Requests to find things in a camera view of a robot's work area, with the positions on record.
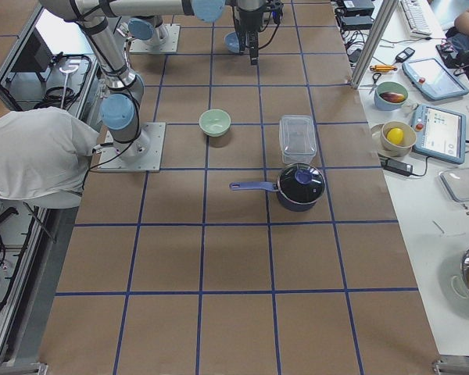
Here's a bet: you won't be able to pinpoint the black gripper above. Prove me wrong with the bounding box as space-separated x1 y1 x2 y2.
232 0 266 65

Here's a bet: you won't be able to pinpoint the green bowl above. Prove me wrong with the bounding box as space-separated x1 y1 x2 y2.
199 109 231 137

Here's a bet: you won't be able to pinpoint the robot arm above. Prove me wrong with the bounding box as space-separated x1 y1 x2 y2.
41 1 237 161
127 1 271 66

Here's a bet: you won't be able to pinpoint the blue bowl with fruit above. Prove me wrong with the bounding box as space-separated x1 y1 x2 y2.
374 81 408 111

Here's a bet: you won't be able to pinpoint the beige bowl with lemon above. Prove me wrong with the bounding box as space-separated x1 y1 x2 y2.
371 121 417 157

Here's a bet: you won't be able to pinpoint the clear plastic food container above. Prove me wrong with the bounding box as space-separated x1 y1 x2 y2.
279 115 317 164

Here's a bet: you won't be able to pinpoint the orange yellow tool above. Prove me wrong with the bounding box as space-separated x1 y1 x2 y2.
369 64 398 73

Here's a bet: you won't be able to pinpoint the scissors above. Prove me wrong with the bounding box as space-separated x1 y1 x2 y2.
370 72 382 93

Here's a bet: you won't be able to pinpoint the dark blue saucepan with lid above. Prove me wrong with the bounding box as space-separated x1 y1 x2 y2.
230 162 325 212

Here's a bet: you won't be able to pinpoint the white keyboard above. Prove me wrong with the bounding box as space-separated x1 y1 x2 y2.
398 0 431 37

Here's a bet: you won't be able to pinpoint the teach pendant tablet far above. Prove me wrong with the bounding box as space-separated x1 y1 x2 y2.
402 58 469 101

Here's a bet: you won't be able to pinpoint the teach pendant tablet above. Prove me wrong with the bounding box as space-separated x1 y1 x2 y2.
402 58 469 101
411 104 467 165

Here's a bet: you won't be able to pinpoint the black power adapter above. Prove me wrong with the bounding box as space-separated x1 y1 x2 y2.
381 158 413 177

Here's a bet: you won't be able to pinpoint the teach pendant tablet near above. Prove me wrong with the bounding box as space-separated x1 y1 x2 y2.
411 104 467 165

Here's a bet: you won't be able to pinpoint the seated person white shirt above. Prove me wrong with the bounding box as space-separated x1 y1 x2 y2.
0 99 98 199

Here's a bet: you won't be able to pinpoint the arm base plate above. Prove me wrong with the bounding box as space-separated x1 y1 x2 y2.
128 19 181 55
96 122 166 173

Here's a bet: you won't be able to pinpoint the aluminium frame post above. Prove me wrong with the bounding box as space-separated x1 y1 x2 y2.
350 0 398 89

